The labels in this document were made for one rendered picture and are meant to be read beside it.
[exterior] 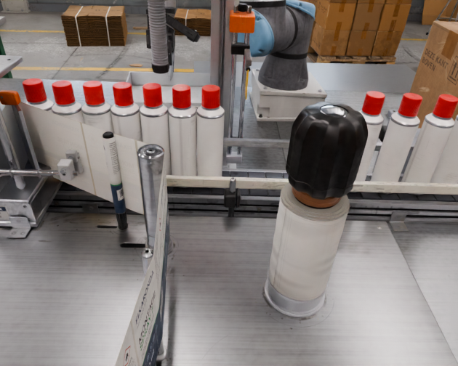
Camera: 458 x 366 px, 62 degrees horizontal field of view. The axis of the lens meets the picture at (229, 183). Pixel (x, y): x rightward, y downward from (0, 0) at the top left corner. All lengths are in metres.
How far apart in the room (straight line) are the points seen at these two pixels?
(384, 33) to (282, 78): 3.32
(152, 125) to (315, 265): 0.39
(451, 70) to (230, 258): 0.75
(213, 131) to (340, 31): 3.57
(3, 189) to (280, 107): 0.75
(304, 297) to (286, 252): 0.08
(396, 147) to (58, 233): 0.63
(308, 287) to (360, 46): 3.92
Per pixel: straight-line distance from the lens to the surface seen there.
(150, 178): 0.55
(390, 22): 4.39
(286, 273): 0.52
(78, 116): 0.75
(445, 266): 0.82
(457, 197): 0.92
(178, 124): 0.71
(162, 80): 1.31
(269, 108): 1.15
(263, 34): 0.98
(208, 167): 0.75
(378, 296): 0.64
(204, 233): 0.68
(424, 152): 0.83
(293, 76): 1.15
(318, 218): 0.45
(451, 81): 1.12
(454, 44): 1.14
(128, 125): 0.72
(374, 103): 0.74
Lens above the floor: 1.35
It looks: 36 degrees down
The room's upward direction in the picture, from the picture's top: 3 degrees clockwise
